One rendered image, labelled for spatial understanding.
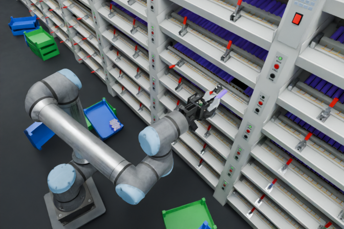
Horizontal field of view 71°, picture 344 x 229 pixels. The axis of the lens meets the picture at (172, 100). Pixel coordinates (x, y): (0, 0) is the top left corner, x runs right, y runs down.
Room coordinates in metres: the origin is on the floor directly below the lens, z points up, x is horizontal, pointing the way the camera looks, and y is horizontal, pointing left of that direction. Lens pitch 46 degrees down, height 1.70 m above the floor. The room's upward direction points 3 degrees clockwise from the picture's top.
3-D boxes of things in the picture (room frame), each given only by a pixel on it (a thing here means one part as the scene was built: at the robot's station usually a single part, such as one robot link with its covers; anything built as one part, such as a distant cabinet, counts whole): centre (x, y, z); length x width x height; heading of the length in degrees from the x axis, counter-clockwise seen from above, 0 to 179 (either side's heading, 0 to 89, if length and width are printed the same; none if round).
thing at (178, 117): (0.56, -0.02, 1.01); 0.10 x 0.05 x 0.09; 44
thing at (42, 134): (1.17, 1.00, 0.10); 0.30 x 0.08 x 0.20; 153
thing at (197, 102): (0.61, -0.08, 1.02); 0.12 x 0.08 x 0.09; 134
